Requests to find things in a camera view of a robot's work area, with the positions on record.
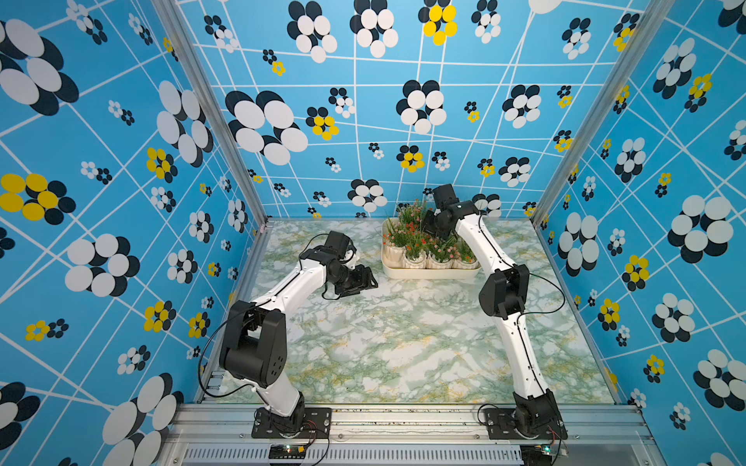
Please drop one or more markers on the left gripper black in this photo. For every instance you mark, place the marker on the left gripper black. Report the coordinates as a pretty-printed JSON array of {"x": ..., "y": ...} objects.
[{"x": 363, "y": 281}]

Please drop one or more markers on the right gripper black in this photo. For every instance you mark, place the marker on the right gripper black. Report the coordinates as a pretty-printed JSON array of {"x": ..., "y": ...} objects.
[{"x": 425, "y": 225}]

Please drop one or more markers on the red potted gypsophila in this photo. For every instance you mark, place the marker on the red potted gypsophila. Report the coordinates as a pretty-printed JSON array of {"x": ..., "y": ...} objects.
[
  {"x": 441, "y": 253},
  {"x": 415, "y": 254}
]

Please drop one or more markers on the pink potted gypsophila large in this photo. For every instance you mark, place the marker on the pink potted gypsophila large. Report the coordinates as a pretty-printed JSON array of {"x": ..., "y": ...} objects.
[{"x": 412, "y": 215}]

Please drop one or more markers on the orange potted gypsophila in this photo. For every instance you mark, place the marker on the orange potted gypsophila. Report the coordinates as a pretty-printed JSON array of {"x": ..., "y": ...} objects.
[{"x": 465, "y": 258}]

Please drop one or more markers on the pink potted gypsophila front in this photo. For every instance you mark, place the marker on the pink potted gypsophila front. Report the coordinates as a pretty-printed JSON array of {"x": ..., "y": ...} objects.
[{"x": 396, "y": 239}]

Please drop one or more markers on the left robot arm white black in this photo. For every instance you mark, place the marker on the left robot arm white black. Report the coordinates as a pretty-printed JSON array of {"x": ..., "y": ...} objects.
[{"x": 255, "y": 346}]

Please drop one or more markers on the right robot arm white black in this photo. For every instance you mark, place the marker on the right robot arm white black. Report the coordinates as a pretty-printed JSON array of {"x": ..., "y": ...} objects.
[{"x": 502, "y": 297}]

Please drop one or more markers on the white plastic storage box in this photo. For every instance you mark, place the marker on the white plastic storage box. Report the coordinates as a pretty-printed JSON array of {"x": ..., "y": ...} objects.
[{"x": 424, "y": 274}]

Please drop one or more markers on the left controller board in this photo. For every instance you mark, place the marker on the left controller board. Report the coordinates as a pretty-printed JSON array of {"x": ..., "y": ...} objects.
[{"x": 287, "y": 454}]

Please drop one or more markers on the controller board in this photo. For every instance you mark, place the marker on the controller board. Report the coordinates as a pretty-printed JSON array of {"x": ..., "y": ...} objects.
[
  {"x": 287, "y": 454},
  {"x": 537, "y": 455}
]

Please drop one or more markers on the right controller board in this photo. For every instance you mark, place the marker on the right controller board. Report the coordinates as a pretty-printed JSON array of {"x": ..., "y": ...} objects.
[{"x": 537, "y": 455}]

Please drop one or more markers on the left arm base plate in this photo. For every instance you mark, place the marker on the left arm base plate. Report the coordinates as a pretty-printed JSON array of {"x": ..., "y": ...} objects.
[{"x": 315, "y": 422}]

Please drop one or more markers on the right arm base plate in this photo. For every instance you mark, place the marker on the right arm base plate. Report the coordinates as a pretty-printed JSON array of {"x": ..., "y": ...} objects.
[{"x": 509, "y": 424}]

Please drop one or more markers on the aluminium front rail frame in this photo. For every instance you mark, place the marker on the aluminium front rail frame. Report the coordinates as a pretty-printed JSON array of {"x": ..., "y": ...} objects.
[{"x": 221, "y": 434}]

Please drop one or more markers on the left aluminium corner post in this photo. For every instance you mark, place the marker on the left aluminium corner post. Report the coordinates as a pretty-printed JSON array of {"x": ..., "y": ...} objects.
[{"x": 176, "y": 31}]

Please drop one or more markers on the aluminium corner post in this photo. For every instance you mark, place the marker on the aluminium corner post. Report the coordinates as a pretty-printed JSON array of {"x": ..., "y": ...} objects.
[
  {"x": 176, "y": 31},
  {"x": 651, "y": 22}
]

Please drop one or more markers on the right aluminium corner post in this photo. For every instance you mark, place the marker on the right aluminium corner post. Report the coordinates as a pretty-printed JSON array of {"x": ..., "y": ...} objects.
[{"x": 651, "y": 22}]

